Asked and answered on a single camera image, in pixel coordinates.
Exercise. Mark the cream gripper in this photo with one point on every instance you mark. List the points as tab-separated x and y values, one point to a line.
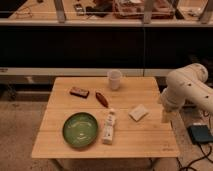
168	116

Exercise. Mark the red pepper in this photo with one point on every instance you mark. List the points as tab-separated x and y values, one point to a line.
102	99

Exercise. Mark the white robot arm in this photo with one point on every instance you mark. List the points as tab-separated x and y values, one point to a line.
186	83

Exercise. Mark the white ceramic cup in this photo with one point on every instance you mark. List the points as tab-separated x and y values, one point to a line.
114	78

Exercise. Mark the beige sponge block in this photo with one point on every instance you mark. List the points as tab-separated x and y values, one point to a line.
138	112

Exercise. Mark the black pedal box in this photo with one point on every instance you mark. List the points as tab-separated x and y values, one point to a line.
200	134

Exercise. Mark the white bottle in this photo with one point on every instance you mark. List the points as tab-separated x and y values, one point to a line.
108	129

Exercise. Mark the wooden table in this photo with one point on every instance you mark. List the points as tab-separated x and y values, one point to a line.
129	120

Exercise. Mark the brown rectangular block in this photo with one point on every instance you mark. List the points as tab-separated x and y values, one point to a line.
79	92

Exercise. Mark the green bowl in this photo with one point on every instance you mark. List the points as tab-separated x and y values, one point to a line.
80	130

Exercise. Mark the tray of items on shelf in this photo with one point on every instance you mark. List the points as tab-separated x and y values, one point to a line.
135	9

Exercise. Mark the black device on shelf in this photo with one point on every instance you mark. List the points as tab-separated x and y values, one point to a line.
99	10

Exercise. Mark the small dark remote on shelf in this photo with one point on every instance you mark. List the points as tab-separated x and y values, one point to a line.
79	9

